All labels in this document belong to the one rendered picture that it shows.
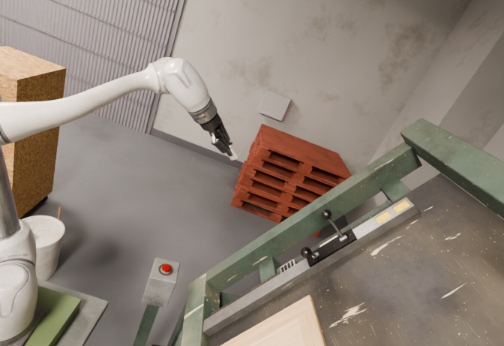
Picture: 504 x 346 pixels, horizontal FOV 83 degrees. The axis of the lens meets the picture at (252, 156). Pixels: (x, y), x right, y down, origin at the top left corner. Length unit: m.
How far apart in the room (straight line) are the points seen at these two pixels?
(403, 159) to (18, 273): 1.43
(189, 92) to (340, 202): 0.78
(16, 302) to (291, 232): 0.99
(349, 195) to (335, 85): 3.13
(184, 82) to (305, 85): 3.43
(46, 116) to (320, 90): 3.76
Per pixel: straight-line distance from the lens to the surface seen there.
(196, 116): 0.95
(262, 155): 3.31
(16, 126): 0.87
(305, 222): 1.31
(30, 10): 5.22
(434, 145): 1.18
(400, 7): 4.46
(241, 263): 1.43
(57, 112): 0.87
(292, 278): 1.17
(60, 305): 1.48
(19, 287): 1.22
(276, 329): 1.15
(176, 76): 0.88
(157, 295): 1.51
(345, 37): 4.26
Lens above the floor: 2.03
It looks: 23 degrees down
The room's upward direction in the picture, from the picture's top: 23 degrees clockwise
